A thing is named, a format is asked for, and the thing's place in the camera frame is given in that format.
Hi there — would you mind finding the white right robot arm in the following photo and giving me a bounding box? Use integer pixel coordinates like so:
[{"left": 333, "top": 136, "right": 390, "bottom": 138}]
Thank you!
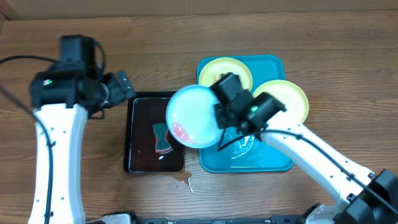
[{"left": 215, "top": 90, "right": 397, "bottom": 223}]

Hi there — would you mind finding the yellow plate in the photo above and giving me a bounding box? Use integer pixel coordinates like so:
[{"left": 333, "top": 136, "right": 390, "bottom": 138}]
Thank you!
[
  {"left": 253, "top": 80, "right": 309, "bottom": 123},
  {"left": 198, "top": 57, "right": 253, "bottom": 91}
]

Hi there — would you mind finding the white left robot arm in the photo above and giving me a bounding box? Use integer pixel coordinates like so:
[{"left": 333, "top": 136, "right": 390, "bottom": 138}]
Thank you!
[{"left": 29, "top": 70, "right": 136, "bottom": 223}]

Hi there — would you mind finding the green orange sponge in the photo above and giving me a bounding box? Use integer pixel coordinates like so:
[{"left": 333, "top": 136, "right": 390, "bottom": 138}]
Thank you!
[{"left": 152, "top": 123, "right": 173, "bottom": 154}]

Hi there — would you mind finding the light blue plate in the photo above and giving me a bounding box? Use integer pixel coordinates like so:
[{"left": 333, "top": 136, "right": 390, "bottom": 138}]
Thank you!
[{"left": 165, "top": 85, "right": 223, "bottom": 149}]

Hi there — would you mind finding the teal plastic tray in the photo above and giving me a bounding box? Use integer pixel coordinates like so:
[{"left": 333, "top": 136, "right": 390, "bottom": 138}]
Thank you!
[{"left": 199, "top": 55, "right": 294, "bottom": 173}]

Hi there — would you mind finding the black water tray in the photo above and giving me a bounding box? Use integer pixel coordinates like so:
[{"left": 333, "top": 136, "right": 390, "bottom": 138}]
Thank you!
[{"left": 123, "top": 91, "right": 184, "bottom": 173}]

